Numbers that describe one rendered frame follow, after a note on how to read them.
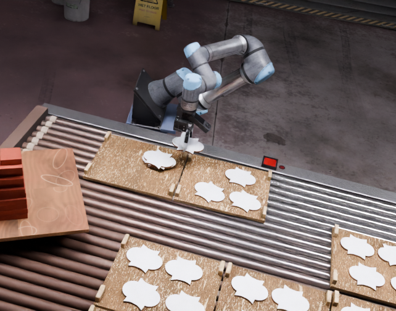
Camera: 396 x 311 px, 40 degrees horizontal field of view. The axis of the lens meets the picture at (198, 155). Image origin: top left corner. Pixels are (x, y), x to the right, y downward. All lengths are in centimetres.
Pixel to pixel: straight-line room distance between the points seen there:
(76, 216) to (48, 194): 17
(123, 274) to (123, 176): 56
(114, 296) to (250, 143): 269
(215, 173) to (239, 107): 237
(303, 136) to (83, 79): 199
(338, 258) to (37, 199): 124
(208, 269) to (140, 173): 62
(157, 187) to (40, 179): 51
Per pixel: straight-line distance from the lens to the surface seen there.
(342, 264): 237
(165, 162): 256
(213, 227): 236
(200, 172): 259
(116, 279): 209
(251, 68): 270
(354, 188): 281
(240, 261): 225
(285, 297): 215
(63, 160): 241
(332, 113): 522
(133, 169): 255
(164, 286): 208
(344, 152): 475
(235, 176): 259
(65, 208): 219
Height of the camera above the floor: 255
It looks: 37 degrees down
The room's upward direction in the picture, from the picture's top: 11 degrees clockwise
